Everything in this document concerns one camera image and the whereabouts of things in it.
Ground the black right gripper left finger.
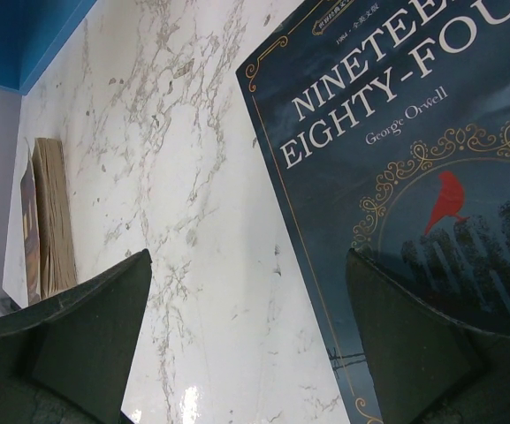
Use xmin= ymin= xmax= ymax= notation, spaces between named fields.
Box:
xmin=0 ymin=250 xmax=152 ymax=423

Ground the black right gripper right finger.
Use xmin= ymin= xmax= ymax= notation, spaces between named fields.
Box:
xmin=346 ymin=249 xmax=510 ymax=423

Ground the Nineteen Eighty-Four dark book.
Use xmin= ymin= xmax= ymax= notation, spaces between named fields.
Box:
xmin=237 ymin=1 xmax=510 ymax=423

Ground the orange night street book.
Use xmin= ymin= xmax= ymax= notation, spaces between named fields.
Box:
xmin=20 ymin=138 xmax=78 ymax=306

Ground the blue pink yellow bookshelf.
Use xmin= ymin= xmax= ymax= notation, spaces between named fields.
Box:
xmin=0 ymin=0 xmax=95 ymax=95

